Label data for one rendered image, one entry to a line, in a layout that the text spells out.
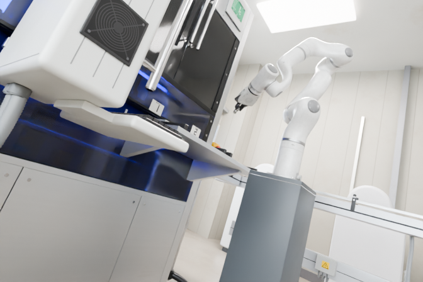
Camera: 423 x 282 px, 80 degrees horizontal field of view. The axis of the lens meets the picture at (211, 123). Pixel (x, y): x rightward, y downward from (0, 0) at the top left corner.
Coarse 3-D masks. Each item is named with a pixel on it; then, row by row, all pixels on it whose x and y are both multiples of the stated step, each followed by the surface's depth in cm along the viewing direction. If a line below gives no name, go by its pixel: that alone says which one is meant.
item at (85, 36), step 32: (64, 0) 50; (96, 0) 49; (128, 0) 54; (160, 0) 60; (32, 32) 57; (64, 32) 45; (96, 32) 49; (128, 32) 54; (0, 64) 66; (32, 64) 45; (64, 64) 45; (96, 64) 50; (128, 64) 54; (32, 96) 79; (64, 96) 62; (96, 96) 51
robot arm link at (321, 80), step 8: (320, 64) 144; (328, 64) 140; (320, 72) 134; (328, 72) 141; (312, 80) 134; (320, 80) 132; (328, 80) 132; (304, 88) 135; (312, 88) 131; (320, 88) 131; (296, 96) 136; (304, 96) 134; (312, 96) 132; (320, 96) 133; (288, 104) 136; (288, 120) 132
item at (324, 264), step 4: (320, 256) 167; (316, 260) 168; (320, 260) 166; (324, 260) 165; (328, 260) 164; (332, 260) 164; (316, 264) 167; (320, 264) 165; (324, 264) 164; (328, 264) 163; (332, 264) 162; (336, 264) 162; (316, 268) 166; (320, 268) 165; (324, 268) 164; (328, 268) 162; (332, 268) 161; (336, 268) 163; (324, 272) 163; (328, 272) 162; (332, 272) 160
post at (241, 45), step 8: (248, 24) 193; (248, 32) 194; (240, 40) 187; (240, 48) 188; (232, 64) 182; (232, 72) 182; (232, 80) 183; (224, 88) 176; (224, 96) 177; (224, 104) 178; (216, 112) 172; (216, 120) 172; (216, 128) 172; (208, 136) 167; (192, 184) 158; (192, 192) 159; (192, 200) 159; (184, 208) 154; (184, 216) 155; (184, 224) 155; (176, 232) 150; (176, 240) 151; (176, 248) 152; (168, 256) 147; (168, 264) 147; (168, 272) 148; (160, 280) 143
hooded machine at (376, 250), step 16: (352, 192) 306; (368, 192) 296; (384, 192) 291; (336, 224) 298; (352, 224) 289; (368, 224) 281; (336, 240) 292; (352, 240) 283; (368, 240) 275; (384, 240) 268; (400, 240) 261; (336, 256) 286; (352, 256) 277; (368, 256) 270; (384, 256) 263; (400, 256) 256; (384, 272) 258; (400, 272) 252
